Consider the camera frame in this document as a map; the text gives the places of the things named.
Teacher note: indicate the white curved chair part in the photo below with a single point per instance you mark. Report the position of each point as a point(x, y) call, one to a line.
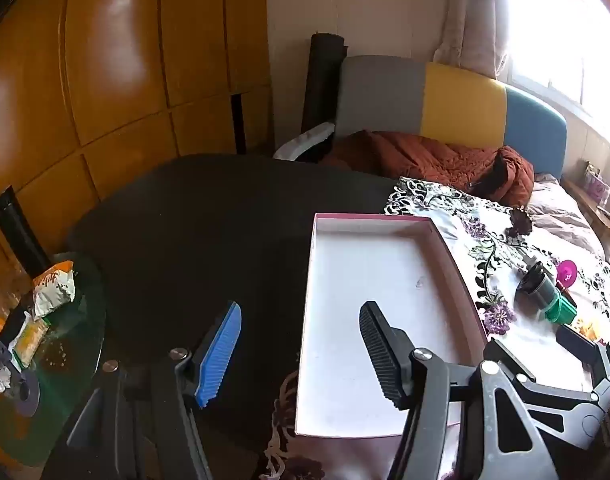
point(305, 141)

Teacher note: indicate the green plastic toy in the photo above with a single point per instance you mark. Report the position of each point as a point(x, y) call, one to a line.
point(562, 310)

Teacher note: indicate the magenta plastic disc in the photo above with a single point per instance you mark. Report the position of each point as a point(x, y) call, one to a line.
point(567, 272)

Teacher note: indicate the white box with pink rim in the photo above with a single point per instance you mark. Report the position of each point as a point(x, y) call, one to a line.
point(375, 310)

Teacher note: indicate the round glass side table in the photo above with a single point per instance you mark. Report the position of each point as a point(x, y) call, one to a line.
point(75, 360)

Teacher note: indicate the grey disc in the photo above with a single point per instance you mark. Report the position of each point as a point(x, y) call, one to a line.
point(27, 394)

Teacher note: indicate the rust-brown quilted jacket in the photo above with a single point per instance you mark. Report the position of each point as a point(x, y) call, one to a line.
point(425, 160)

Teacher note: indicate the black rolled mat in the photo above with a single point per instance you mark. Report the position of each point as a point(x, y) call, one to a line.
point(322, 80)

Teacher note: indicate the grey yellow blue headboard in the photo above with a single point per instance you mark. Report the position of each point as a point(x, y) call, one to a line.
point(460, 100)

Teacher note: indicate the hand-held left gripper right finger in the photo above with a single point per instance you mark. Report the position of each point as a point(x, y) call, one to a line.
point(385, 355)

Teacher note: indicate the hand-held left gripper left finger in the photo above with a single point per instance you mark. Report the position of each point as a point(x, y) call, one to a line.
point(220, 355)

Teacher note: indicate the window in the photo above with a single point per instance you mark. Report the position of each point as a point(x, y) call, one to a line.
point(560, 35)

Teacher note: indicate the embroidered white tablecloth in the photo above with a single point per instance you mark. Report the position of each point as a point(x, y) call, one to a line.
point(522, 332)

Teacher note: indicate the wooden wardrobe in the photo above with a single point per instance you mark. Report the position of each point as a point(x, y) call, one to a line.
point(120, 60)

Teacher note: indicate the green and yellow packet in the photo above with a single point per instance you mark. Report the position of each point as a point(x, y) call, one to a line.
point(30, 342)

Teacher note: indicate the beige curtain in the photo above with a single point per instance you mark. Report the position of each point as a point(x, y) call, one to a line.
point(475, 20)

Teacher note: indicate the black cylinder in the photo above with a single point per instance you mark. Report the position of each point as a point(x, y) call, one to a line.
point(537, 285)

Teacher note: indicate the pink patterned box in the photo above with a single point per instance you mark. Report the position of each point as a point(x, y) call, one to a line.
point(597, 185)

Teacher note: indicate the white and orange snack packet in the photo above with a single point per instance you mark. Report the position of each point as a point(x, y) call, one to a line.
point(55, 290)

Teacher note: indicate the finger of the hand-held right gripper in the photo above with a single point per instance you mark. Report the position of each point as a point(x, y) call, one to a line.
point(577, 345)
point(507, 357)

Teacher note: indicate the yellow plastic toy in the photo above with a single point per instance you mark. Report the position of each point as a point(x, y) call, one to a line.
point(586, 331)

